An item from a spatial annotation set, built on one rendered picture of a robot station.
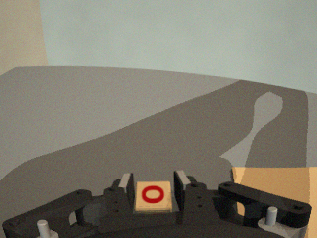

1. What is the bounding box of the wooden letter o block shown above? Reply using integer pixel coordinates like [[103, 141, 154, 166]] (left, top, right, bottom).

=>
[[134, 181, 172, 215]]

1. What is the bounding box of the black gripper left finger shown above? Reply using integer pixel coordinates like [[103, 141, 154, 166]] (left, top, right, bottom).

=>
[[2, 173, 137, 238]]

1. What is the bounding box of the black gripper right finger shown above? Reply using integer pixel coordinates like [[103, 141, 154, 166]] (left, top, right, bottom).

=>
[[174, 171, 312, 238]]

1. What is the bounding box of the tan flat mat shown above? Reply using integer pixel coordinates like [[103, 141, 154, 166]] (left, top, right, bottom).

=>
[[231, 167, 317, 238]]

